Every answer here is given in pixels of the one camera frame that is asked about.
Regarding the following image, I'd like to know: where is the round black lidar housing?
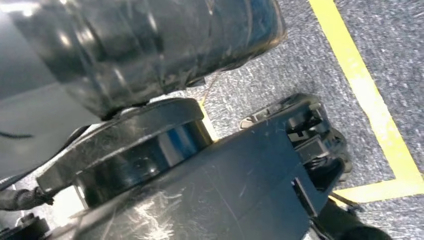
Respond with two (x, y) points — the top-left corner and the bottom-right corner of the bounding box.
(35, 97), (214, 210)

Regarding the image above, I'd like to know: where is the black base caster wheel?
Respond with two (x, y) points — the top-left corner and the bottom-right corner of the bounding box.
(286, 94), (353, 186)

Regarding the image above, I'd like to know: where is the yellow floor tape square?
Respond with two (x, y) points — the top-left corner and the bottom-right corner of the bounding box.
(198, 0), (424, 204)

